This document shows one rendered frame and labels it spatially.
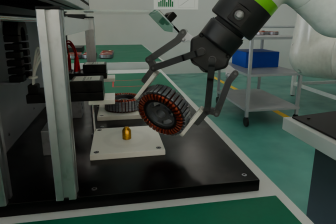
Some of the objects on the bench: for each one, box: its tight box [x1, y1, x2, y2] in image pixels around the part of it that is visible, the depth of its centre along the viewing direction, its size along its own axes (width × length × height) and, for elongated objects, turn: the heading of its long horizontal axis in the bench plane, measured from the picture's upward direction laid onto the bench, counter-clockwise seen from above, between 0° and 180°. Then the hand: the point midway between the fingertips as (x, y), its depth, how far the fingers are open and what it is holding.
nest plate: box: [90, 126, 166, 161], centre depth 65 cm, size 15×15×1 cm
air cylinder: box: [41, 122, 51, 156], centre depth 62 cm, size 5×8×6 cm
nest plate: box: [97, 105, 142, 121], centre depth 88 cm, size 15×15×1 cm
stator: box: [105, 93, 138, 113], centre depth 88 cm, size 11×11×4 cm
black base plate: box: [0, 94, 260, 218], centre depth 77 cm, size 47×64×2 cm
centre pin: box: [122, 126, 131, 140], centre depth 65 cm, size 2×2×3 cm
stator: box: [137, 85, 191, 136], centre depth 60 cm, size 11×4×11 cm
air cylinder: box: [71, 102, 85, 118], centre depth 85 cm, size 5×8×6 cm
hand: (164, 108), depth 60 cm, fingers closed on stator, 11 cm apart
